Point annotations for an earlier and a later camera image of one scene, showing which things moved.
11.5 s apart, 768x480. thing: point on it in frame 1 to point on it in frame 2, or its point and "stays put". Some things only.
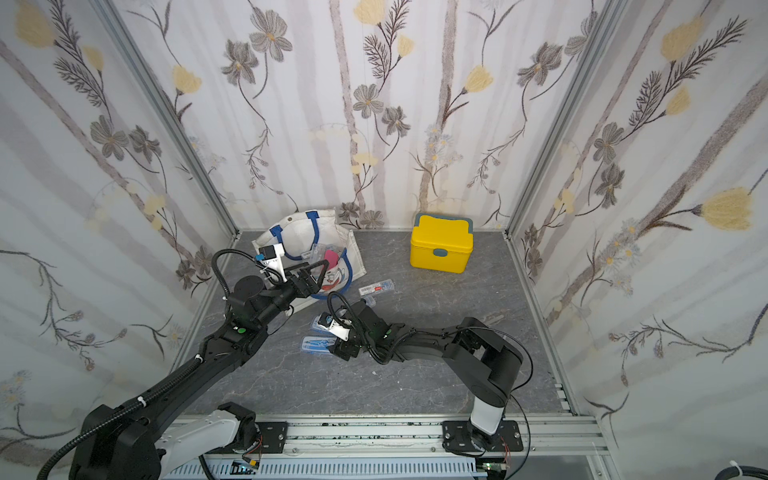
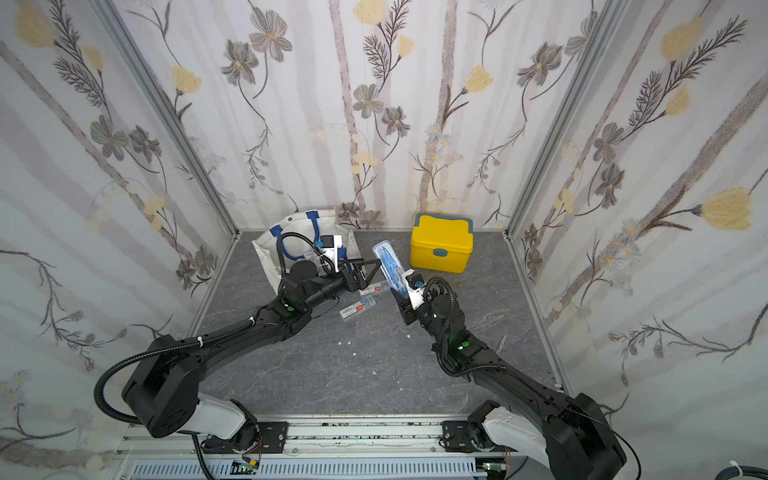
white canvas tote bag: [314, 236] stays put
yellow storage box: [441, 244] stays put
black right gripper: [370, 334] to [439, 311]
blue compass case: [321, 329] to [392, 266]
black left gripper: [309, 288] to [355, 284]
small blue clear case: [387, 285] stays put
